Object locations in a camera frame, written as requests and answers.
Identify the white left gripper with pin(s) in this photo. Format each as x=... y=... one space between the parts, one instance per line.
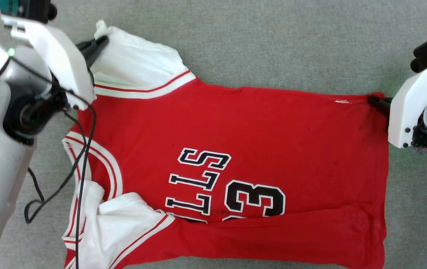
x=60 y=63

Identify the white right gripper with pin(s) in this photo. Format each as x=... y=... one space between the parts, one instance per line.
x=404 y=112

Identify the red and white basketball jersey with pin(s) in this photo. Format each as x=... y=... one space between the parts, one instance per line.
x=273 y=130

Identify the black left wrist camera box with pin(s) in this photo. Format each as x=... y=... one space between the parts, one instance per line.
x=38 y=9

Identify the teal left camera connector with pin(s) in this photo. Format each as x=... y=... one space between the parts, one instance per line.
x=6 y=5

